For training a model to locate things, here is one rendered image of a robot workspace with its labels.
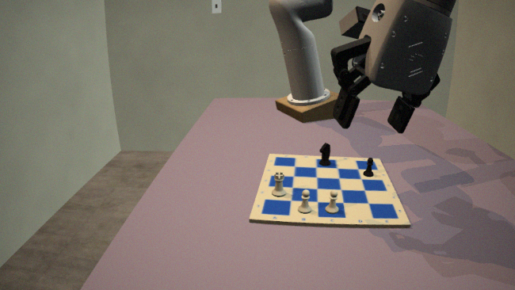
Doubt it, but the white pawn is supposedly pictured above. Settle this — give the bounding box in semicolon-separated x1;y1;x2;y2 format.
298;189;311;214
325;190;338;214

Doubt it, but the blue and cream chessboard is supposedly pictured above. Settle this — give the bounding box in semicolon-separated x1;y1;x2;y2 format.
249;154;410;228

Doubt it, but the white rook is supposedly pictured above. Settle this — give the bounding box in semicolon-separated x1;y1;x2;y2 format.
272;172;286;197

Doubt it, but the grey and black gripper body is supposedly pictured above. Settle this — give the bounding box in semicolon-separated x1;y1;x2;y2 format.
352;0;452;95

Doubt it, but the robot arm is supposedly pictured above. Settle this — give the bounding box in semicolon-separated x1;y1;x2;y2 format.
269;0;371;106

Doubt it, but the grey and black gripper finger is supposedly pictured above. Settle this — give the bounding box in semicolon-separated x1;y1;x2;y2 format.
330;36;372;128
387;74;440;133

